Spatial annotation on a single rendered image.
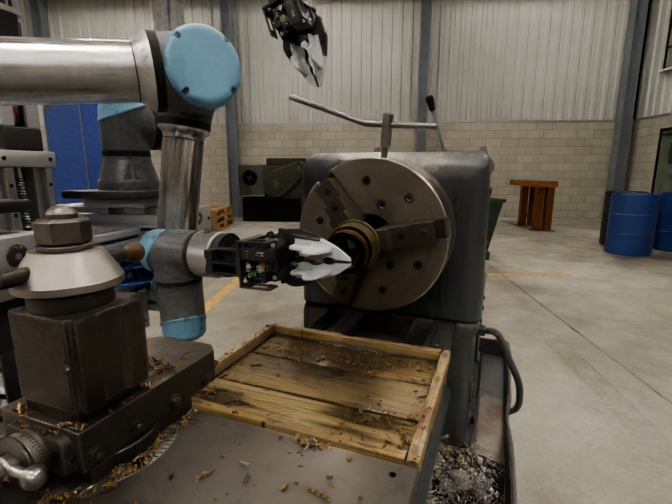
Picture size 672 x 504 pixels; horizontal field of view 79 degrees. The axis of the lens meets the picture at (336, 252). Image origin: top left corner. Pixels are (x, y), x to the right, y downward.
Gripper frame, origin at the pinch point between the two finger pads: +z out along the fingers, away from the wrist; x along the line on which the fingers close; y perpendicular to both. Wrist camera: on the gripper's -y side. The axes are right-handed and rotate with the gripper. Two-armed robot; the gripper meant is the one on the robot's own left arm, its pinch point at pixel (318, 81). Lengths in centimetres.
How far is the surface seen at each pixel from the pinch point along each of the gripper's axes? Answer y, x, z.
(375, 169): -0.4, 5.5, 19.9
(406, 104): -992, -142, -206
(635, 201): -612, 178, 127
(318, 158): -18.2, -12.6, 10.6
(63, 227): 57, -3, 22
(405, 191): -0.4, 9.8, 25.8
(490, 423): -30, 6, 92
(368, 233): 10.5, 3.9, 30.9
